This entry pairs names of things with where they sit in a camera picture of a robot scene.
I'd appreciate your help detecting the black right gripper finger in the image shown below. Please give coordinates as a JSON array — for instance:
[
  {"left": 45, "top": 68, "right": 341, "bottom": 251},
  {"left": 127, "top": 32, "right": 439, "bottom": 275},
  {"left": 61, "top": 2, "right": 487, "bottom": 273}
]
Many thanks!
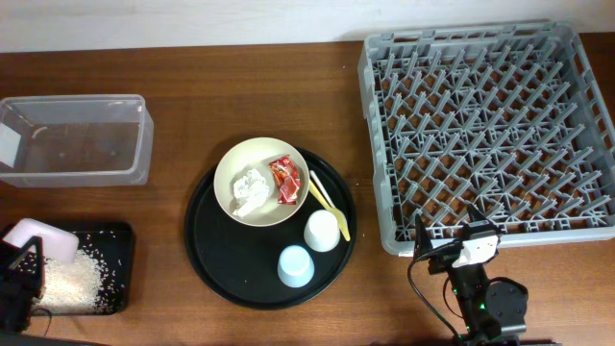
[
  {"left": 466, "top": 205, "right": 502, "bottom": 235},
  {"left": 414, "top": 214, "right": 433, "bottom": 258}
]

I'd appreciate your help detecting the pink small bowl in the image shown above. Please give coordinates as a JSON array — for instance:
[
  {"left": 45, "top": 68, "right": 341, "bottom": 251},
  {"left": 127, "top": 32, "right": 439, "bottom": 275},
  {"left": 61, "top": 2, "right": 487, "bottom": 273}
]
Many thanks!
[{"left": 2, "top": 218, "right": 79, "bottom": 263}]

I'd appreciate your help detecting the red snack wrapper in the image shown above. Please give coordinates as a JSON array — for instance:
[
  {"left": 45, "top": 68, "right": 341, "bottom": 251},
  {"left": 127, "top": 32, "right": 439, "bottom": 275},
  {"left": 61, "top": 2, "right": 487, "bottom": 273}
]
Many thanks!
[{"left": 268, "top": 155, "right": 302, "bottom": 205}]

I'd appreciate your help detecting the white tissue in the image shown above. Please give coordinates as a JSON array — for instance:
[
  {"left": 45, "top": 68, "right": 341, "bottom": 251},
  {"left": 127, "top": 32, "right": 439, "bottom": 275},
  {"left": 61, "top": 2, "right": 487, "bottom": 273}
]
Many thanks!
[{"left": 233, "top": 168, "right": 270, "bottom": 218}]

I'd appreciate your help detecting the beige large bowl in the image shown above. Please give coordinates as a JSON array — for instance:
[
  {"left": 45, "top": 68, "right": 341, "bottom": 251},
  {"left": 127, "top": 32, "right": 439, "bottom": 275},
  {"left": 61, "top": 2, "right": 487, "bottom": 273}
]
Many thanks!
[{"left": 213, "top": 137, "right": 308, "bottom": 227}]

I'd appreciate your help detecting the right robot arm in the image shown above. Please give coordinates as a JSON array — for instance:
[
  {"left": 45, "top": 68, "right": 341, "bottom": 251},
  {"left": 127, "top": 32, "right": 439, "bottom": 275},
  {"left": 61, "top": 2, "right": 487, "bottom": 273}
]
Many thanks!
[{"left": 407, "top": 205, "right": 529, "bottom": 345}]

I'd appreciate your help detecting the grey dishwasher rack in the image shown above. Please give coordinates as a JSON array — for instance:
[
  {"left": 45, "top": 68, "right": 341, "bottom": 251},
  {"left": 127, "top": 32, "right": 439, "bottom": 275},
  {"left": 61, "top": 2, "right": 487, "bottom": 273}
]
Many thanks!
[{"left": 357, "top": 22, "right": 614, "bottom": 257}]

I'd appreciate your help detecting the pile of rice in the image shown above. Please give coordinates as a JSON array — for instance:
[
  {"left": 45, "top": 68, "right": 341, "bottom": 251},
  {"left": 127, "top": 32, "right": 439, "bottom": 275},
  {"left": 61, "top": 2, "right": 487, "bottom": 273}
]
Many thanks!
[{"left": 33, "top": 231, "right": 132, "bottom": 315}]

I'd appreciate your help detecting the black rectangular tray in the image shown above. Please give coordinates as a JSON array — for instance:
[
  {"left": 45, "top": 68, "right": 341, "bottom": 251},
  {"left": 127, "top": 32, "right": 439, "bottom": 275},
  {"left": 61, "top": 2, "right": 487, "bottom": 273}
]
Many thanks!
[{"left": 1, "top": 218, "right": 135, "bottom": 329}]

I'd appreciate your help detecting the yellow plastic spoon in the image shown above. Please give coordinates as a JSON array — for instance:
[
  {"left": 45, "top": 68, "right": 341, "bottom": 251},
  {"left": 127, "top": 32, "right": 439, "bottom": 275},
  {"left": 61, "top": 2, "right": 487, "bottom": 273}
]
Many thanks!
[{"left": 308, "top": 181, "right": 351, "bottom": 242}]

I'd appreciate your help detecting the white cup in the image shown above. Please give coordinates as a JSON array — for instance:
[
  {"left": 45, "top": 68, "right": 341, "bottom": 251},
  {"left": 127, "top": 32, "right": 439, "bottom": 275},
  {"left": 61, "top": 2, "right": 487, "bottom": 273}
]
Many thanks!
[{"left": 304, "top": 210, "right": 340, "bottom": 253}]

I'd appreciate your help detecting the clear plastic bin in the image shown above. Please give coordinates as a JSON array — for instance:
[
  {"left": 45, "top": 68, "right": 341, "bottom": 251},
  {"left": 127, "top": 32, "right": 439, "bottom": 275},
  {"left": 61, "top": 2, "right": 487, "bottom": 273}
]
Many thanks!
[{"left": 1, "top": 94, "right": 155, "bottom": 187}]

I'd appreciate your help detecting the light blue cup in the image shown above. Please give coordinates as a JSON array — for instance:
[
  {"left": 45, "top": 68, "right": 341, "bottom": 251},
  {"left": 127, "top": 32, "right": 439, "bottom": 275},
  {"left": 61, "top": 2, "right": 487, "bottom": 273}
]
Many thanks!
[{"left": 277, "top": 245, "right": 315, "bottom": 288}]

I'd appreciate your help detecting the white plastic fork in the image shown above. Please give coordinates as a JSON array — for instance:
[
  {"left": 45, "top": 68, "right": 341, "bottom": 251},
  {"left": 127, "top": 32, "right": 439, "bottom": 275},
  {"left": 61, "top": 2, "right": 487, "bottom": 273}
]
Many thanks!
[{"left": 309, "top": 170, "right": 335, "bottom": 208}]

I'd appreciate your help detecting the round black tray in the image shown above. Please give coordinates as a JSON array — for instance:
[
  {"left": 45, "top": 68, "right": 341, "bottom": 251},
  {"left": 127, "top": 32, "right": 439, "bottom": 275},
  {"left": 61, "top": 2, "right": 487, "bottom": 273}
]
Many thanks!
[{"left": 184, "top": 148, "right": 357, "bottom": 309}]

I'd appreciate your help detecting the black cable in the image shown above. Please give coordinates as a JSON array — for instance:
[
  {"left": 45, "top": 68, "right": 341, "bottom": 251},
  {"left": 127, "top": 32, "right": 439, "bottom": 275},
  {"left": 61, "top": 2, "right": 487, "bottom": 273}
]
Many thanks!
[{"left": 406, "top": 242, "right": 465, "bottom": 340}]

